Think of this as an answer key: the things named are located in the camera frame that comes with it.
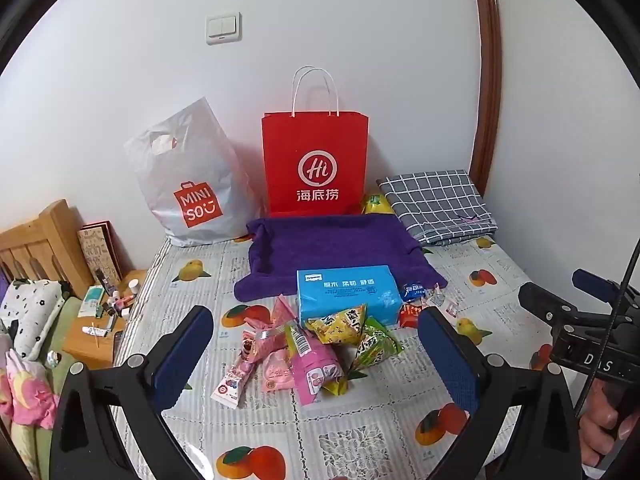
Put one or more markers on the yellow triangular snack packet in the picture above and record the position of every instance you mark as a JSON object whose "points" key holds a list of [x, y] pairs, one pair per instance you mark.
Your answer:
{"points": [[340, 325]]}

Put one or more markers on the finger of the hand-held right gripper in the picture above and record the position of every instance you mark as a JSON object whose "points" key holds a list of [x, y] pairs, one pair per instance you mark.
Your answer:
{"points": [[542, 305], [595, 282]]}

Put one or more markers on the purple towel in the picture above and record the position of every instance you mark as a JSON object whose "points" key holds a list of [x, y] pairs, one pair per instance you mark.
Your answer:
{"points": [[325, 240]]}

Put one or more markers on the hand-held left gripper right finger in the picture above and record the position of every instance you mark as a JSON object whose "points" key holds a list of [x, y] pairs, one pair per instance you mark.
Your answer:
{"points": [[447, 360]]}

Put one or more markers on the red snack packet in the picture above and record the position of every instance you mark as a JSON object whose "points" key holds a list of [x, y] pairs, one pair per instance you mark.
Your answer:
{"points": [[410, 316]]}

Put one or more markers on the small pink round-face packet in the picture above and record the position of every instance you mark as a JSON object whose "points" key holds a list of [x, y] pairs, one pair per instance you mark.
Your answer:
{"points": [[276, 375]]}

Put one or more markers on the teal white box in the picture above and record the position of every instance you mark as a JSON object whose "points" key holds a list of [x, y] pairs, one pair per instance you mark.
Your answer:
{"points": [[91, 301]]}

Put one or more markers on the wooden headboard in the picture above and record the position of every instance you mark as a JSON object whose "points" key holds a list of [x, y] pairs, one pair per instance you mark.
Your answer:
{"points": [[45, 240]]}

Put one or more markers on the brown wooden door frame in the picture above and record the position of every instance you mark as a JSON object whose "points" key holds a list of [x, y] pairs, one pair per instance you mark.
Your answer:
{"points": [[487, 60]]}

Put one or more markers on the patterned book box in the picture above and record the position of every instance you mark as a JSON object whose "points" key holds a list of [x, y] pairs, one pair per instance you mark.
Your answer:
{"points": [[97, 255]]}

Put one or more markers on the small brown pink packet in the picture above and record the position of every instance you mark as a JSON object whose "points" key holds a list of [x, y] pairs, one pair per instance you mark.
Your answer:
{"points": [[248, 347]]}

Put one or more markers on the pink twisted snack packet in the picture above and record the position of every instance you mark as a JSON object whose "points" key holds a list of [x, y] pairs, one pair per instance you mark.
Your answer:
{"points": [[280, 317]]}

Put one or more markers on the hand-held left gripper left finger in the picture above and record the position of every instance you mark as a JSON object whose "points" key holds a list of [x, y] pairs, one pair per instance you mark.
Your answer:
{"points": [[182, 355]]}

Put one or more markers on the green bedding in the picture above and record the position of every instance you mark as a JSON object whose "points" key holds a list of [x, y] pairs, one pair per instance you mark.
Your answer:
{"points": [[42, 440]]}

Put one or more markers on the blue tissue pack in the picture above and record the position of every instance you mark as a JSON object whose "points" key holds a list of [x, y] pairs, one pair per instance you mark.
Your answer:
{"points": [[345, 295]]}

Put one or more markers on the red paper bag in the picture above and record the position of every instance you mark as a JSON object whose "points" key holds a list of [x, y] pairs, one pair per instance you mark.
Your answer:
{"points": [[315, 135]]}

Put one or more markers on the person's right hand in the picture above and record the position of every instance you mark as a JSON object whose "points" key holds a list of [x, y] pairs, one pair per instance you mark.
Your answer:
{"points": [[597, 425]]}

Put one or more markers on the pink moon star cloth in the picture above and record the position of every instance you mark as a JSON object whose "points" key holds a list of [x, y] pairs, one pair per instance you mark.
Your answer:
{"points": [[27, 390]]}

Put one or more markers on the large pink snack packet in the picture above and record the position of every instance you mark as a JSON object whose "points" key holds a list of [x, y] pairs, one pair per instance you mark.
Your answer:
{"points": [[312, 365]]}

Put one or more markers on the white pink strip packet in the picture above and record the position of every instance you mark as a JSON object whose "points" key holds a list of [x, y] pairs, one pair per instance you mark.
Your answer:
{"points": [[227, 387]]}

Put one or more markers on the green triangular snack packet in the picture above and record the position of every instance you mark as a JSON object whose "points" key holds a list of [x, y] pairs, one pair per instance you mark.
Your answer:
{"points": [[375, 347]]}

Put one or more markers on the wooden nightstand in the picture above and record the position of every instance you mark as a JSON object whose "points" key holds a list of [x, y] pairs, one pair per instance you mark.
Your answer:
{"points": [[90, 347]]}

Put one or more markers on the white plastic shopping bag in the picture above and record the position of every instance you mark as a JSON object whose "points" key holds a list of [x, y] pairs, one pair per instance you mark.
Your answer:
{"points": [[190, 160]]}

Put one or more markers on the grey checked folded cloth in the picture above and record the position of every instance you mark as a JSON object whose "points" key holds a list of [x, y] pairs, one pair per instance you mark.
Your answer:
{"points": [[435, 205]]}

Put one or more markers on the white tube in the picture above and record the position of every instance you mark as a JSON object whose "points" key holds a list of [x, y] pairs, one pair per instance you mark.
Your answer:
{"points": [[97, 331]]}

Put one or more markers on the fruit printed table cover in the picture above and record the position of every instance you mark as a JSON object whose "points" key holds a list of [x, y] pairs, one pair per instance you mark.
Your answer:
{"points": [[350, 425]]}

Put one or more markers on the small white bottle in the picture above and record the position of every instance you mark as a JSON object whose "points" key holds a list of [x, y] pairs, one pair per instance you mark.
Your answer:
{"points": [[134, 286]]}

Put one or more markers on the blue cookie packet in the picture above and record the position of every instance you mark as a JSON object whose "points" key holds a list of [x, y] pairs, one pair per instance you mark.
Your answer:
{"points": [[415, 291]]}

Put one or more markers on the yellow snack bag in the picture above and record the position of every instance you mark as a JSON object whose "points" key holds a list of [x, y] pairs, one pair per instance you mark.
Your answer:
{"points": [[376, 205]]}

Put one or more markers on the small white pink sachet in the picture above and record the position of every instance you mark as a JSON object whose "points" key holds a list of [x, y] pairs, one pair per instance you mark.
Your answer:
{"points": [[452, 306], [436, 297]]}

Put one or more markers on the white black-spotted pillow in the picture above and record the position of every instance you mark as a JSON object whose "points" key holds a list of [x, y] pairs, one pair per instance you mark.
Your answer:
{"points": [[30, 310]]}

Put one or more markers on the white light switch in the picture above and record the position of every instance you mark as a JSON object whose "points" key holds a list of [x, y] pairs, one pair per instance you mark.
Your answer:
{"points": [[223, 27]]}

